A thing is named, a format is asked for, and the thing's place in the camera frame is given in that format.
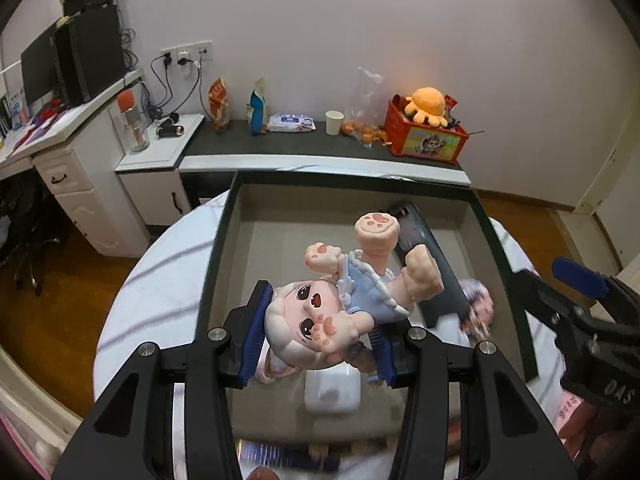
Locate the clear plastic bag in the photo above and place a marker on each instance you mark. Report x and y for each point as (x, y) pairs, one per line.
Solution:
(365, 105)

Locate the person's left hand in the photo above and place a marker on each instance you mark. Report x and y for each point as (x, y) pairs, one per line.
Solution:
(262, 474)

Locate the blue flat pack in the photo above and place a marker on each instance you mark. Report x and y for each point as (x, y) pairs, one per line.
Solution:
(270, 452)

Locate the white paper cup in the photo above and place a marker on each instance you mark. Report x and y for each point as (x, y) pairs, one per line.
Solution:
(333, 123)

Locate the long black case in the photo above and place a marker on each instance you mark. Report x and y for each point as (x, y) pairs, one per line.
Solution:
(415, 225)

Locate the black computer monitor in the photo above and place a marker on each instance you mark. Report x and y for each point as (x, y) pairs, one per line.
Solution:
(40, 67)

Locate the white rectangular case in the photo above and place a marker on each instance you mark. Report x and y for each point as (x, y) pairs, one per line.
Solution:
(332, 392)

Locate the blue white box on desk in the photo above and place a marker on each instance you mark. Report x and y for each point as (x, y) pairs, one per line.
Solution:
(18, 114)

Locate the white wall socket strip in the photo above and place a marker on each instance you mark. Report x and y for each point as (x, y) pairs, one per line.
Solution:
(187, 51)

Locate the orange octopus plush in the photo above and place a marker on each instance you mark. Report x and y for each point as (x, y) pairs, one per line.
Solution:
(425, 105)

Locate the low cabinet with dark top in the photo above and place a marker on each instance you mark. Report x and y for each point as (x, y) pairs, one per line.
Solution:
(300, 145)

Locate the black computer tower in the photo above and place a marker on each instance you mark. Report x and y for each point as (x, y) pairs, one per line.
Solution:
(90, 55)

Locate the wet wipes pack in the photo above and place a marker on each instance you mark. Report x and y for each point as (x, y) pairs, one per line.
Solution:
(291, 123)

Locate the doll figure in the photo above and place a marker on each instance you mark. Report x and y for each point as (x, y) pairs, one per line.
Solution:
(320, 310)

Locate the red printed crate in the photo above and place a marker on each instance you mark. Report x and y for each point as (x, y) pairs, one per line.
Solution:
(430, 142)

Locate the white desk with drawers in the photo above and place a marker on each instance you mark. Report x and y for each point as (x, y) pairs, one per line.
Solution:
(100, 195)

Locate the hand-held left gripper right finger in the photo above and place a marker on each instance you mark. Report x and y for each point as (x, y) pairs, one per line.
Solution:
(385, 357)

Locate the clear bottle with orange cap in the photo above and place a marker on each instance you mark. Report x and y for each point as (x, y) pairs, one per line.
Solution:
(134, 125)

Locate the white striped quilt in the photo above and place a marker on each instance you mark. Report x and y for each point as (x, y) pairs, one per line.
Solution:
(160, 300)

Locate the person's right hand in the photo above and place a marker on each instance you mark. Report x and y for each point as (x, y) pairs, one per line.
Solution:
(575, 425)

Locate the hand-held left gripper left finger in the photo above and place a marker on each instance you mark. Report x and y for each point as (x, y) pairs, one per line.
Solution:
(255, 330)

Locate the blue white snack bag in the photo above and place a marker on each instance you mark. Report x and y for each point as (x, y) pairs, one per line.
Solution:
(258, 107)

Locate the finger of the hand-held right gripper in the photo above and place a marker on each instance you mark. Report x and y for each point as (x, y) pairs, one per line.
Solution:
(580, 275)
(545, 300)

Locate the black office chair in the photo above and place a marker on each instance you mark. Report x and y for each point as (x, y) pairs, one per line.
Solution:
(30, 240)

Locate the orange snack bag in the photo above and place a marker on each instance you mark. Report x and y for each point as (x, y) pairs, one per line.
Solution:
(219, 105)

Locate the white bedside cabinet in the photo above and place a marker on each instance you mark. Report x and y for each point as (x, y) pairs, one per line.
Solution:
(150, 185)

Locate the pink box with dark rim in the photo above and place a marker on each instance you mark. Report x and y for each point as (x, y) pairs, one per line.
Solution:
(280, 240)

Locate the red item on desk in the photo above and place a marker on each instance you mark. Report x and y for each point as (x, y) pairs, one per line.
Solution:
(47, 110)

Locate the white door frame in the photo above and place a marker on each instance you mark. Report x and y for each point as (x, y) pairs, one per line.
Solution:
(615, 160)

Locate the small black speaker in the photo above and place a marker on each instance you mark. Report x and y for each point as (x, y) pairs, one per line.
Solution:
(170, 130)

